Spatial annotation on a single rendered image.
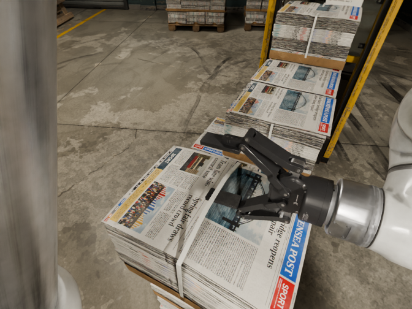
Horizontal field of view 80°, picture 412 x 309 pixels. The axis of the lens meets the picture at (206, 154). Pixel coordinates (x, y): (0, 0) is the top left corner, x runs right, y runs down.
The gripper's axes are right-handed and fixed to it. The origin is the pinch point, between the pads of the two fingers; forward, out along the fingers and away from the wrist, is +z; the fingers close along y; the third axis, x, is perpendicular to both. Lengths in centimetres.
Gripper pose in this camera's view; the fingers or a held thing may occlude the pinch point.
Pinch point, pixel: (211, 168)
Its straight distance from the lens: 45.9
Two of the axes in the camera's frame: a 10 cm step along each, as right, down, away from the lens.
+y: 0.6, 7.7, 6.4
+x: 4.6, -5.9, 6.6
